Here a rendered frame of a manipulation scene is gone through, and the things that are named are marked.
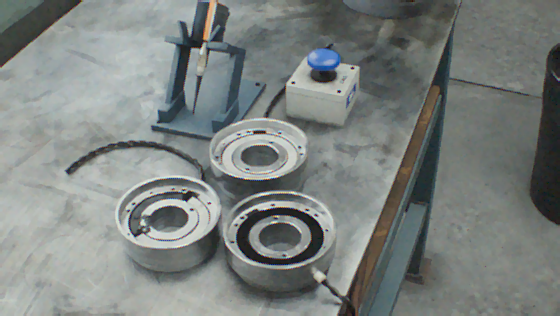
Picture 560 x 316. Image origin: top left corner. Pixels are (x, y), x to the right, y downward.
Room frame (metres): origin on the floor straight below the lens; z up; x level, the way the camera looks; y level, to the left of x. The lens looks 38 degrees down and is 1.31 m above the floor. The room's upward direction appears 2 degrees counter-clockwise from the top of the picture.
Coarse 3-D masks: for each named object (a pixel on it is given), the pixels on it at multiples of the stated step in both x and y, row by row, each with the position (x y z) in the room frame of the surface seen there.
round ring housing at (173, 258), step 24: (144, 192) 0.56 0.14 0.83; (216, 192) 0.55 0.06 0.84; (120, 216) 0.52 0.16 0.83; (168, 216) 0.54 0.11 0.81; (192, 216) 0.52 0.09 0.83; (216, 216) 0.51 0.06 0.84; (120, 240) 0.50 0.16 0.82; (168, 240) 0.49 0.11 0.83; (192, 240) 0.48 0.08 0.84; (216, 240) 0.50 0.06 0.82; (144, 264) 0.48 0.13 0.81; (168, 264) 0.47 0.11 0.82; (192, 264) 0.48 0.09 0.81
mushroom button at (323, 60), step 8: (312, 56) 0.74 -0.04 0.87; (320, 56) 0.74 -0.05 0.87; (328, 56) 0.74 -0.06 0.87; (336, 56) 0.74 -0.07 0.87; (312, 64) 0.73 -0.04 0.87; (320, 64) 0.73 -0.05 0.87; (328, 64) 0.73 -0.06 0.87; (336, 64) 0.73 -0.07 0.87; (320, 72) 0.74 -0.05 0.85; (328, 72) 0.74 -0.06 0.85
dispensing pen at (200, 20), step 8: (216, 0) 0.78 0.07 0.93; (200, 8) 0.77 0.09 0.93; (208, 8) 0.76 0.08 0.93; (200, 16) 0.76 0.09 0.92; (200, 24) 0.75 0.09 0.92; (192, 32) 0.75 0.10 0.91; (200, 32) 0.75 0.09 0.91; (200, 40) 0.75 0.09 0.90; (200, 48) 0.75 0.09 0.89; (208, 48) 0.75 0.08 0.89; (200, 56) 0.75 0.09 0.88; (208, 56) 0.75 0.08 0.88; (200, 64) 0.74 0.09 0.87; (200, 72) 0.74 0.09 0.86; (200, 80) 0.73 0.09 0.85
